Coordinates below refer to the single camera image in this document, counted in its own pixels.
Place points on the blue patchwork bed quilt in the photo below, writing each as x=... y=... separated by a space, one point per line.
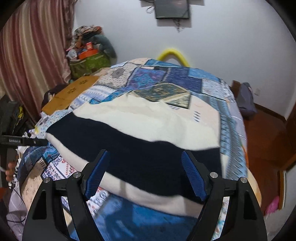
x=182 y=88

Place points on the green fabric storage basket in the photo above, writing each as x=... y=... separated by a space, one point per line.
x=89 y=65

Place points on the orange box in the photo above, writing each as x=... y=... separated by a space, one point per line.
x=89 y=51

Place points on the yellow curved foam tube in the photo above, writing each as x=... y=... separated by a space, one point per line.
x=176 y=54

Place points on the dark clothing on floor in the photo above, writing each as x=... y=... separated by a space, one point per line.
x=48 y=96

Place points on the wooden lap desk tray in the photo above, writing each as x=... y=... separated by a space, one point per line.
x=63 y=99

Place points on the grey backpack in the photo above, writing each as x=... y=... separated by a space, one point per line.
x=245 y=101

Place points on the pink object on floor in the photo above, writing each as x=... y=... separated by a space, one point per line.
x=273 y=206

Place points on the small wall monitor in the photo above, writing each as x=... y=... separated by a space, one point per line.
x=172 y=9

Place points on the pink striped curtain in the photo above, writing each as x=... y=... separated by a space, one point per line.
x=33 y=44

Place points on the cream and navy sweater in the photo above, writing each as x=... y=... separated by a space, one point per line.
x=145 y=140

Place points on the person's hand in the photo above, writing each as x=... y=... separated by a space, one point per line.
x=10 y=171

